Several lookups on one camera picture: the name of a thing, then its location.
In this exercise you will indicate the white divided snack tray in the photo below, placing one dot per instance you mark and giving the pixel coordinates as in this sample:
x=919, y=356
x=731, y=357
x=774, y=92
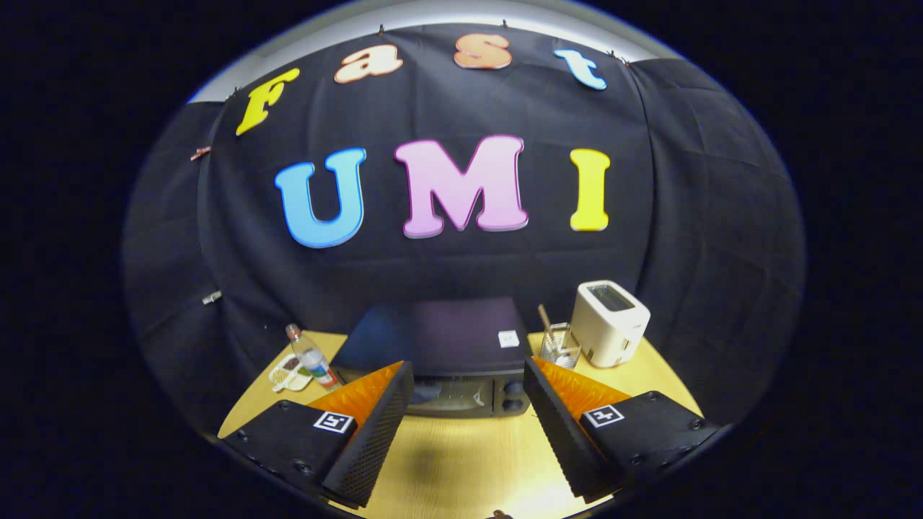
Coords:
x=287, y=376

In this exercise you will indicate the silver cloth clip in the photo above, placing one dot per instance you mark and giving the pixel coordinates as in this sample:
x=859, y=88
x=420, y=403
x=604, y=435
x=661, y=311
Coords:
x=211, y=297

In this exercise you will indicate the wooden stick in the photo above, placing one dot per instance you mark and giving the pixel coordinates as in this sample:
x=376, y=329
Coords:
x=544, y=316

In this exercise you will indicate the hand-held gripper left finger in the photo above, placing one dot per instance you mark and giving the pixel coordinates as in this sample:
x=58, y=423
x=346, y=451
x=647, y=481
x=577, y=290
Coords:
x=375, y=440

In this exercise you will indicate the white bread toaster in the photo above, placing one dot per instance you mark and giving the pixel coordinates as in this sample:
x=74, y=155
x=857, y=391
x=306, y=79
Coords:
x=609, y=328

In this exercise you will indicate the black backdrop cloth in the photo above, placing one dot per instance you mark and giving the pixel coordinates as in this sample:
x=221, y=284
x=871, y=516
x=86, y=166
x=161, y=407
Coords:
x=461, y=263

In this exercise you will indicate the clear plastic water bottle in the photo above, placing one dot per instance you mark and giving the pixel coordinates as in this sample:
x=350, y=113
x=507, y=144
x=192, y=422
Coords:
x=314, y=360

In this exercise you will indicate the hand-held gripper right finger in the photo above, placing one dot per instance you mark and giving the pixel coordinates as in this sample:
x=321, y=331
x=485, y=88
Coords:
x=559, y=432

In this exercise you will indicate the clear utensil holder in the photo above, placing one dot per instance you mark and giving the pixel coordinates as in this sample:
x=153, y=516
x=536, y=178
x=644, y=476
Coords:
x=561, y=349

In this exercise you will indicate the black toaster oven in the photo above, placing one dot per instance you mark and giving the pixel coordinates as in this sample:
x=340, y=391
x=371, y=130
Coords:
x=447, y=335

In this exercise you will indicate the pink cloth clip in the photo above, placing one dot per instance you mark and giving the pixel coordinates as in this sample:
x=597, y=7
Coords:
x=200, y=153

